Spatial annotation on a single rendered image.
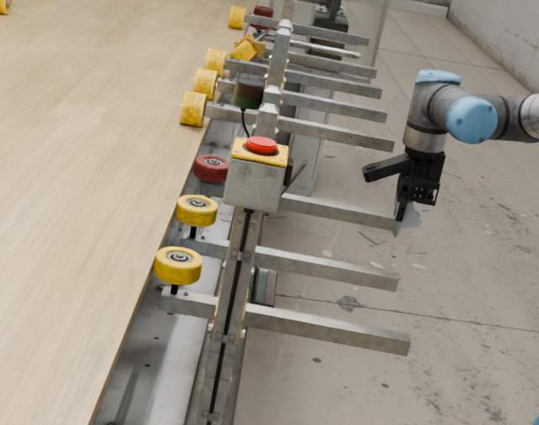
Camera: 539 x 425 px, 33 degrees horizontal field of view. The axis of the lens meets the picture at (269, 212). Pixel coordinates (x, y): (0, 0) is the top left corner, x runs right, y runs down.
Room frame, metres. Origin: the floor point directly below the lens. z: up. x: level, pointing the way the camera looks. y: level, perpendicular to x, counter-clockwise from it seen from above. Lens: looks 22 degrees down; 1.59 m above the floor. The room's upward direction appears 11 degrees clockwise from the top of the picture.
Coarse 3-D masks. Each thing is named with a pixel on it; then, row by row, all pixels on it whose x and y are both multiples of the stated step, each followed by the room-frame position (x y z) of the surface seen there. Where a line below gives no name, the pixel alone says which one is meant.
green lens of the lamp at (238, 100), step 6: (234, 96) 1.84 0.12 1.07; (240, 96) 1.83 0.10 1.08; (234, 102) 1.84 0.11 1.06; (240, 102) 1.83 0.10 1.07; (246, 102) 1.83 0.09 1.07; (252, 102) 1.83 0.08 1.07; (258, 102) 1.84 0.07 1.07; (246, 108) 1.83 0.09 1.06; (252, 108) 1.83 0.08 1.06; (258, 108) 1.84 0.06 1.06
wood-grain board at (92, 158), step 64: (64, 0) 3.29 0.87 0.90; (128, 0) 3.52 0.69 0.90; (192, 0) 3.78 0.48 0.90; (256, 0) 4.08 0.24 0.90; (0, 64) 2.33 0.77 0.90; (64, 64) 2.45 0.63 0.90; (128, 64) 2.59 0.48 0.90; (192, 64) 2.73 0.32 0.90; (0, 128) 1.85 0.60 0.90; (64, 128) 1.93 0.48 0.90; (128, 128) 2.02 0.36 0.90; (192, 128) 2.12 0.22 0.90; (0, 192) 1.52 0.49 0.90; (64, 192) 1.58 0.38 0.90; (128, 192) 1.64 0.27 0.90; (0, 256) 1.28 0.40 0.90; (64, 256) 1.33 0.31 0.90; (128, 256) 1.37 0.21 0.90; (0, 320) 1.10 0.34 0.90; (64, 320) 1.13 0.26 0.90; (128, 320) 1.17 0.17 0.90; (0, 384) 0.96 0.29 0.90; (64, 384) 0.98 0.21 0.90
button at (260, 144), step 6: (252, 138) 1.10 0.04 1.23; (258, 138) 1.11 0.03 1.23; (264, 138) 1.11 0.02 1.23; (246, 144) 1.09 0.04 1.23; (252, 144) 1.09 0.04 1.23; (258, 144) 1.08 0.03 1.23; (264, 144) 1.09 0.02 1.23; (270, 144) 1.09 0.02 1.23; (276, 144) 1.10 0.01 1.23; (252, 150) 1.09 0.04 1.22; (258, 150) 1.08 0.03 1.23; (264, 150) 1.08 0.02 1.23; (270, 150) 1.08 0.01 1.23; (276, 150) 1.09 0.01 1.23
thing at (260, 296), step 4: (260, 268) 1.84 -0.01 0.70; (260, 272) 1.82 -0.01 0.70; (264, 272) 1.82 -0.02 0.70; (260, 276) 1.80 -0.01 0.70; (264, 276) 1.81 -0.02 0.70; (260, 280) 1.78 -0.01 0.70; (264, 280) 1.78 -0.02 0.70; (260, 284) 1.76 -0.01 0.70; (264, 284) 1.76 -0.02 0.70; (260, 288) 1.74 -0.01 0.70; (264, 288) 1.75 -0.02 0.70; (256, 292) 1.72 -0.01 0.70; (260, 292) 1.73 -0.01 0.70; (264, 292) 1.73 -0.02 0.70; (256, 296) 1.70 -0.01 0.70; (260, 296) 1.71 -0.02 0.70; (264, 296) 1.71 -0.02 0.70; (256, 300) 1.69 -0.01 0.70; (260, 300) 1.69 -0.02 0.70
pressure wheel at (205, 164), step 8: (200, 160) 1.88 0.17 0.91; (208, 160) 1.91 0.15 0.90; (216, 160) 1.89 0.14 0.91; (224, 160) 1.92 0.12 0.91; (200, 168) 1.87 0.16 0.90; (208, 168) 1.86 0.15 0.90; (216, 168) 1.86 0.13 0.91; (224, 168) 1.87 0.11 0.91; (200, 176) 1.86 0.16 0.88; (208, 176) 1.86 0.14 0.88; (216, 176) 1.86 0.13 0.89; (224, 176) 1.87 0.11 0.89
